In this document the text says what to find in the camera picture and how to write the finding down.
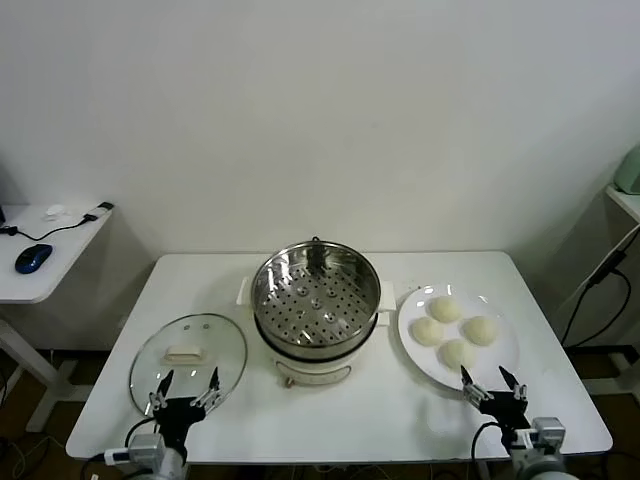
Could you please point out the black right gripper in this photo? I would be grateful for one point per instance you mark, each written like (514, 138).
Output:
(507, 407)

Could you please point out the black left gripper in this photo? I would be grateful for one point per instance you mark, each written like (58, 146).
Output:
(175, 415)

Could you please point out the white steamed baozi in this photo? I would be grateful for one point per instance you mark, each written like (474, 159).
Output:
(445, 308)
(456, 352)
(480, 330)
(426, 331)

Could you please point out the glass pot lid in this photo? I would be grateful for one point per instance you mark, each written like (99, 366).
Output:
(210, 330)

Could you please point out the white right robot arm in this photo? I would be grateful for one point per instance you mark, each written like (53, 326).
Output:
(542, 465)

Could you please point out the steel steamer basket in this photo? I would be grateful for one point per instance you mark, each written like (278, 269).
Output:
(315, 310)

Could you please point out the white round plate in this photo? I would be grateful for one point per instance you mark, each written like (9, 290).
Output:
(500, 350)

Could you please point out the white electric cooker base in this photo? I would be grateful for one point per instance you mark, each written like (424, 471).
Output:
(312, 372)

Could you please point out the white side desk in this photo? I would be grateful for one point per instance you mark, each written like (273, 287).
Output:
(60, 250)

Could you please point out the black white usb adapter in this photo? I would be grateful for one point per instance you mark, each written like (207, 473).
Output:
(97, 211)

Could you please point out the blue computer mouse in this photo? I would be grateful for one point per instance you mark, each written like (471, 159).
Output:
(32, 258)

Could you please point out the white crumpled tissue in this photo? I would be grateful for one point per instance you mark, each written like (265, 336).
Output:
(55, 212)

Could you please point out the white side table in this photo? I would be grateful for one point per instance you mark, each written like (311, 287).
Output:
(625, 200)

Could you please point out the pale green appliance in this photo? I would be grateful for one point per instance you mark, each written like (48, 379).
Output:
(629, 172)

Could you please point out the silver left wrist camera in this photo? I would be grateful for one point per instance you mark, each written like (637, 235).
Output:
(147, 444)

